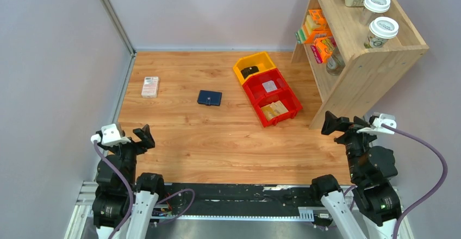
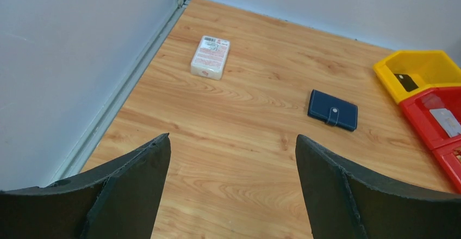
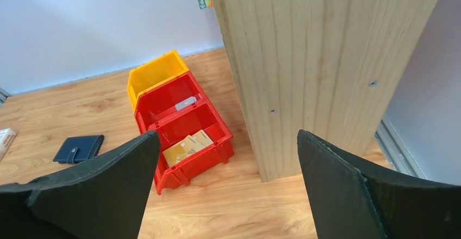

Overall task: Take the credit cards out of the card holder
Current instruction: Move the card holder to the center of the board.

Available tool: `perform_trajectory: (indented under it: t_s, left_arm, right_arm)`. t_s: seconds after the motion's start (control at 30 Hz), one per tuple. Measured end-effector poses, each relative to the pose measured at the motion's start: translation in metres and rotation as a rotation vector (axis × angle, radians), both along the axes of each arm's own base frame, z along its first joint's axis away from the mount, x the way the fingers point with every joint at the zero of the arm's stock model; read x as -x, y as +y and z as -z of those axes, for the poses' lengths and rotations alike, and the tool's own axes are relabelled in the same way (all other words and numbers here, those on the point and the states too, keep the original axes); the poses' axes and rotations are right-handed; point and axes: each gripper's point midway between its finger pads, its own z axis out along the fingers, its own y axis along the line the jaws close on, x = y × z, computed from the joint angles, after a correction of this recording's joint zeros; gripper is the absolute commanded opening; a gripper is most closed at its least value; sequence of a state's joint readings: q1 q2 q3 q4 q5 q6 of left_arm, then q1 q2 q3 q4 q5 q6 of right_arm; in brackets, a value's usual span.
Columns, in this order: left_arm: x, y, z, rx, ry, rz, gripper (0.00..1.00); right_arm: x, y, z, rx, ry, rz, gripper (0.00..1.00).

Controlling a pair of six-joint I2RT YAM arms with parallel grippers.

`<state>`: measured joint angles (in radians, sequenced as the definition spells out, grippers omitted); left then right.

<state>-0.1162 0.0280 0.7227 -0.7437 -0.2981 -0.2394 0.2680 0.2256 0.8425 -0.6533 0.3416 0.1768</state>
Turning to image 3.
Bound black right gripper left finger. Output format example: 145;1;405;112
1;130;161;238

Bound wooden shelf unit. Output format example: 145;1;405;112
212;0;438;182

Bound red plastic bin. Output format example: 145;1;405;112
148;100;234;195
134;71;208;134

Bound grey card in bin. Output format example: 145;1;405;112
175;96;197;111

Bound white red small box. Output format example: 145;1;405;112
0;128;17;161

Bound red plastic bin front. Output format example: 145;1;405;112
148;100;234;195

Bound navy blue card holder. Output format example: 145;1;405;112
53;135;104;164

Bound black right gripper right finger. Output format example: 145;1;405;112
297;130;460;238

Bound yellow plastic bin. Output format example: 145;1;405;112
127;50;189;111

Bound red plastic bin middle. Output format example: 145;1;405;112
134;71;208;134

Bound gold credit cards in bin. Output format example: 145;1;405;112
163;130;213;167

